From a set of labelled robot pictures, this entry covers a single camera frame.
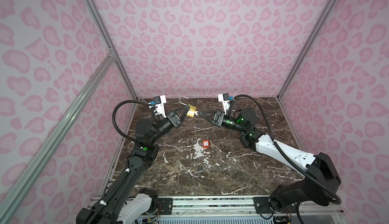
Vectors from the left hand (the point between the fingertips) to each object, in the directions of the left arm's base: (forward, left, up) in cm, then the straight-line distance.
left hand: (189, 106), depth 61 cm
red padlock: (+3, -8, -38) cm, 39 cm away
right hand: (-2, -5, -4) cm, 6 cm away
